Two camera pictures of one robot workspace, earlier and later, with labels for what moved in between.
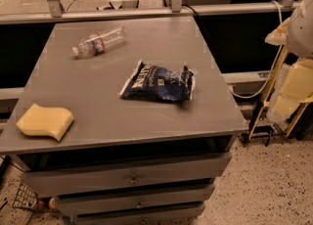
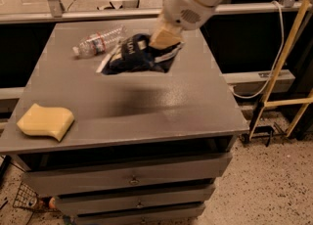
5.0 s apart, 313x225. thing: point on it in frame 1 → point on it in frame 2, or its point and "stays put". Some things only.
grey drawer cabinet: x=125 y=159 stays put
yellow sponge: x=50 y=121 stays put
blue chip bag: x=152 y=81 → x=137 y=53
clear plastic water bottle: x=99 y=41 stays put
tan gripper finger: x=279 y=35 → x=182 y=11
